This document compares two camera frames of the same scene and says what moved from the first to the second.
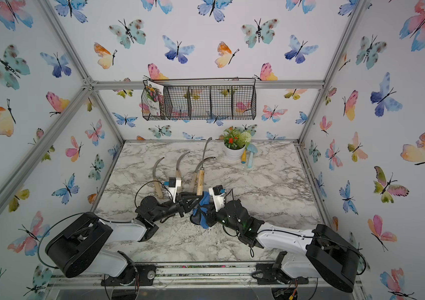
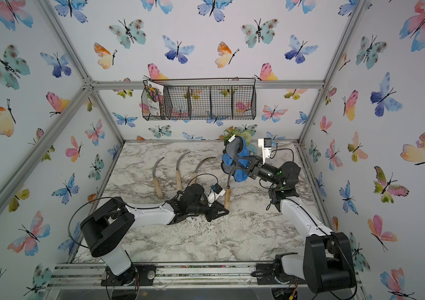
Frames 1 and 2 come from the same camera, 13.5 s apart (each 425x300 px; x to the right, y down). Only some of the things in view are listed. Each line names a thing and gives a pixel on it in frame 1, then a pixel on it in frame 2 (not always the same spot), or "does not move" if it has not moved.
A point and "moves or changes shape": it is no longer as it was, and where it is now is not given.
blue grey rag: (204, 199) moves or changes shape
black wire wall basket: (190, 99) does not move
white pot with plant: (235, 142) does not move
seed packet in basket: (154, 92) does not move
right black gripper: (216, 212) → (257, 169)
